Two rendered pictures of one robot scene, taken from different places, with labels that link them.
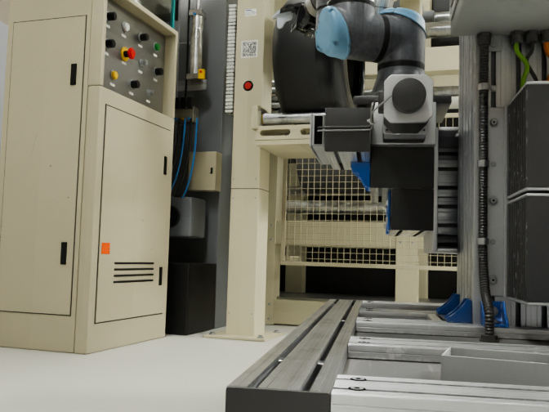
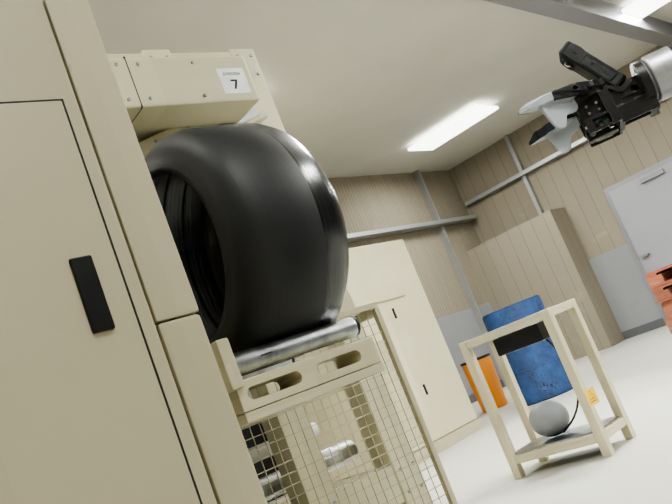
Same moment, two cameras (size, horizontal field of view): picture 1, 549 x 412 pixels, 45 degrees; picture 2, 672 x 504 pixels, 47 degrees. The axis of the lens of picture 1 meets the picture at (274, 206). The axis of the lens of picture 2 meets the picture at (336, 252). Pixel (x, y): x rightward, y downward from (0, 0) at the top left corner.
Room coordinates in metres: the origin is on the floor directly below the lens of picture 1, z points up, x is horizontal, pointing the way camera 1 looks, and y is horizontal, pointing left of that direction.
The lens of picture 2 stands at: (1.66, 1.19, 0.77)
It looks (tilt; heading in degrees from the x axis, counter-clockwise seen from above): 10 degrees up; 301
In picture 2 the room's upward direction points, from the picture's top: 22 degrees counter-clockwise
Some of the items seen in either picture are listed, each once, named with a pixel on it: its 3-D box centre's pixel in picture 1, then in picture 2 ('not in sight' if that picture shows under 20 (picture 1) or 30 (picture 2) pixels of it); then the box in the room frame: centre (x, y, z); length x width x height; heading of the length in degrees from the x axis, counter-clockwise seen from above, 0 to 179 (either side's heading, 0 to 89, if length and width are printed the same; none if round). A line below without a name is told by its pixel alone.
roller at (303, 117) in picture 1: (302, 118); (292, 346); (2.62, -0.10, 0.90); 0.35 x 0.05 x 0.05; 71
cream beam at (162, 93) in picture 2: not in sight; (141, 104); (2.99, -0.35, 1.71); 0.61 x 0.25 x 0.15; 71
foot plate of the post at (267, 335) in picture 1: (245, 333); not in sight; (2.81, 0.11, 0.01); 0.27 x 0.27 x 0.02; 71
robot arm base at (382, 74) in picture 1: (400, 86); not in sight; (1.60, -0.30, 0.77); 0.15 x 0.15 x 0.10
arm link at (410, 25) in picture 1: (399, 39); not in sight; (1.59, -0.30, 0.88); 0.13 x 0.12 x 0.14; 107
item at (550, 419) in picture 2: not in sight; (544, 388); (3.26, -3.00, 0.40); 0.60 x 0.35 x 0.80; 171
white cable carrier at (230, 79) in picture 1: (234, 59); not in sight; (2.81, 0.20, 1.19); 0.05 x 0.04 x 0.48; 161
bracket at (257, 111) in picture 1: (270, 126); (187, 387); (2.81, 0.03, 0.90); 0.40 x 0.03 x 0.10; 161
